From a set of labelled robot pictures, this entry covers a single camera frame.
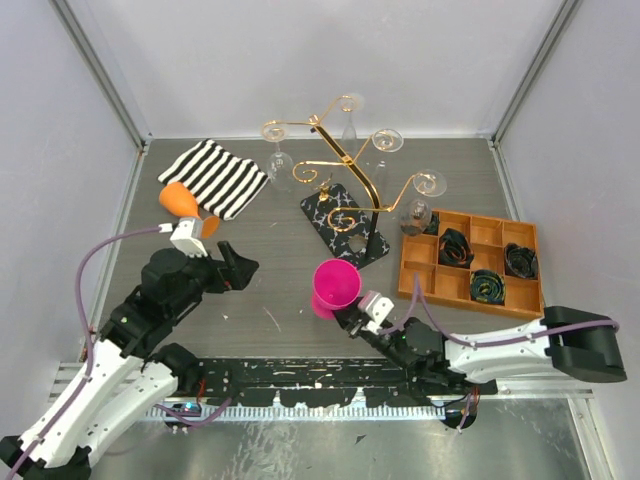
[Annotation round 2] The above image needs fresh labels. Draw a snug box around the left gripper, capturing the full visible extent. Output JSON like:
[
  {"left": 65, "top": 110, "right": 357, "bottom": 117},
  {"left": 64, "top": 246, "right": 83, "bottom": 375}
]
[{"left": 168, "top": 240, "right": 259, "bottom": 318}]

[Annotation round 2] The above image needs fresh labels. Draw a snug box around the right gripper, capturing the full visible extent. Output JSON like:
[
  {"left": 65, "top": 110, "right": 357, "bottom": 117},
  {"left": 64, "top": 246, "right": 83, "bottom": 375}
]
[{"left": 323, "top": 289, "right": 411, "bottom": 370}]

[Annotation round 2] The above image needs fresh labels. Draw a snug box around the pink plastic wine glass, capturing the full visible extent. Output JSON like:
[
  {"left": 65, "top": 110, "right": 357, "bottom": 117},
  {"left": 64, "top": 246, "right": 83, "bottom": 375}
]
[{"left": 311, "top": 258, "right": 362, "bottom": 320}]

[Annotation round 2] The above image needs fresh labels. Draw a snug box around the orange plastic wine glass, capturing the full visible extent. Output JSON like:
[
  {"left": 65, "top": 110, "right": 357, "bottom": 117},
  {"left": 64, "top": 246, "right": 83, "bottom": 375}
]
[{"left": 158, "top": 182, "right": 220, "bottom": 238}]

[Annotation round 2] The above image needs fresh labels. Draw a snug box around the gold wine glass rack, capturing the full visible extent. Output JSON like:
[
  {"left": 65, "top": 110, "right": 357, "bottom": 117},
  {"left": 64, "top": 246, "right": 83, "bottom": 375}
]
[{"left": 275, "top": 95, "right": 426, "bottom": 270}]

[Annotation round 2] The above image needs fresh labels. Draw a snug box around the clear stemless glass tumbler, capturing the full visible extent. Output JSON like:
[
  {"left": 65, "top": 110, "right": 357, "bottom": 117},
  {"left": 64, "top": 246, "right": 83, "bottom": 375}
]
[{"left": 261, "top": 120, "right": 294, "bottom": 191}]

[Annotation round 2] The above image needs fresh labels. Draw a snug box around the clear round wine glass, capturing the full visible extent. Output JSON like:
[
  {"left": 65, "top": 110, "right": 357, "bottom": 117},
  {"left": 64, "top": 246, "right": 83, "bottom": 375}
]
[{"left": 399, "top": 169, "right": 447, "bottom": 236}]

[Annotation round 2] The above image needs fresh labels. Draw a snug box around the clear champagne flute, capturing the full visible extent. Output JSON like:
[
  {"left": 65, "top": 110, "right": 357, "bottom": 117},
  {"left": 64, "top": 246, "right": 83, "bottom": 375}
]
[
  {"left": 372, "top": 128, "right": 404, "bottom": 184},
  {"left": 339, "top": 93, "right": 364, "bottom": 157}
]

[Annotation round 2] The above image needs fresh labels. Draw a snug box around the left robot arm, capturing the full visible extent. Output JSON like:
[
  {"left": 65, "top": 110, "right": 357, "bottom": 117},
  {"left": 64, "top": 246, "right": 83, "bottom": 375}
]
[{"left": 1, "top": 241, "right": 259, "bottom": 479}]

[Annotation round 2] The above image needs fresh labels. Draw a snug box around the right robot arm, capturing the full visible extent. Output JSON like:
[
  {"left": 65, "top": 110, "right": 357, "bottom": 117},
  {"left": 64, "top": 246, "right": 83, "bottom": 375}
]
[{"left": 334, "top": 306, "right": 627, "bottom": 394}]

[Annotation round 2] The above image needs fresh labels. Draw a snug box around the striped black white cloth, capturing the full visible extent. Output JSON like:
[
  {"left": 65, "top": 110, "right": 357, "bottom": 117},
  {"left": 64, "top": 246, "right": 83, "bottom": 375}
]
[{"left": 157, "top": 139, "right": 269, "bottom": 221}]

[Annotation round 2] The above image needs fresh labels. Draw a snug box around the black coil top left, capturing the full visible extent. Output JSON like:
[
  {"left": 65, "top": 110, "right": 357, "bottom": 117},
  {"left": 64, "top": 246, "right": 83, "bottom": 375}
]
[{"left": 423, "top": 212, "right": 440, "bottom": 236}]

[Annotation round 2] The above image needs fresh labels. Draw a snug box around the black coil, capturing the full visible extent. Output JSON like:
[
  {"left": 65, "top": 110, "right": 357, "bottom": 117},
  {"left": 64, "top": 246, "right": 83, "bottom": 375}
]
[
  {"left": 423, "top": 212, "right": 440, "bottom": 236},
  {"left": 470, "top": 269, "right": 506, "bottom": 305},
  {"left": 504, "top": 243, "right": 539, "bottom": 280},
  {"left": 438, "top": 228, "right": 474, "bottom": 269}
]

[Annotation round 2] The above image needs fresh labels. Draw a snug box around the black coil centre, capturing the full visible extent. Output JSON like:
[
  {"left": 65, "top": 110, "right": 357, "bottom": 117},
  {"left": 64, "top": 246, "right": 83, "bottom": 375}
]
[{"left": 438, "top": 228, "right": 474, "bottom": 269}]

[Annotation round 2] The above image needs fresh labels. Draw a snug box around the black coil bottom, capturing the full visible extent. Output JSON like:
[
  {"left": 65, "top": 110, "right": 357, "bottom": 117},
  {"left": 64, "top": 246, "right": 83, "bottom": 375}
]
[{"left": 470, "top": 269, "right": 506, "bottom": 305}]

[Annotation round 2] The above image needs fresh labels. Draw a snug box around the orange compartment tray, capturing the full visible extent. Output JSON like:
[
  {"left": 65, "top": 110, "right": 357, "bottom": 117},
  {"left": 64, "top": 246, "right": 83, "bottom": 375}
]
[{"left": 397, "top": 210, "right": 543, "bottom": 320}]

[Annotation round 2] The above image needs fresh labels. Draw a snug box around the black coil right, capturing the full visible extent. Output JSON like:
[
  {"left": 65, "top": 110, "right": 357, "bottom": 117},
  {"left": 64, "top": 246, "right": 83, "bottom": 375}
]
[{"left": 504, "top": 243, "right": 539, "bottom": 280}]

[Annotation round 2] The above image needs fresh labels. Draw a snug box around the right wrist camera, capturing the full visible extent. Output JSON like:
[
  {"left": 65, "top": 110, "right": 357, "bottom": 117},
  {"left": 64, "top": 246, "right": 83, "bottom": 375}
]
[{"left": 357, "top": 290, "right": 394, "bottom": 334}]

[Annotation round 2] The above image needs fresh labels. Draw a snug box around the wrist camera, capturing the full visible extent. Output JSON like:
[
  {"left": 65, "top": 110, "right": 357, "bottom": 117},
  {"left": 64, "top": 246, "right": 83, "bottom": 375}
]
[
  {"left": 170, "top": 217, "right": 208, "bottom": 258},
  {"left": 357, "top": 290, "right": 394, "bottom": 334}
]

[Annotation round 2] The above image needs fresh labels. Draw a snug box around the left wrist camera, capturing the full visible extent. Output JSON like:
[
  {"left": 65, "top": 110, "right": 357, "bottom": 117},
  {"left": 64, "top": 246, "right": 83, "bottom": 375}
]
[{"left": 170, "top": 217, "right": 208, "bottom": 258}]

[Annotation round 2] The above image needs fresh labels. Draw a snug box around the black mounting base plate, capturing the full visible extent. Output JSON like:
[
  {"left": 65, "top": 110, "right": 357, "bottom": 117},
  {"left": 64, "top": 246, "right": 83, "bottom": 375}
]
[{"left": 200, "top": 358, "right": 474, "bottom": 408}]

